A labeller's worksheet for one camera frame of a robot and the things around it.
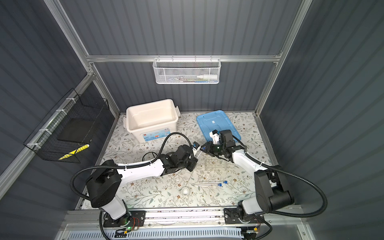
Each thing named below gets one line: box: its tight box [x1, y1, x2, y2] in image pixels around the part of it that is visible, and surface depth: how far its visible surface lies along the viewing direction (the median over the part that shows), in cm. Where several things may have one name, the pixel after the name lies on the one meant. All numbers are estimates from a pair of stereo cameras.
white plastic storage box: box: [123, 98, 181, 143], surface depth 105 cm
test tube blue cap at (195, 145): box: [192, 141, 200, 150], surface depth 77 cm
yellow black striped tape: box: [58, 144, 90, 160], surface depth 68 cm
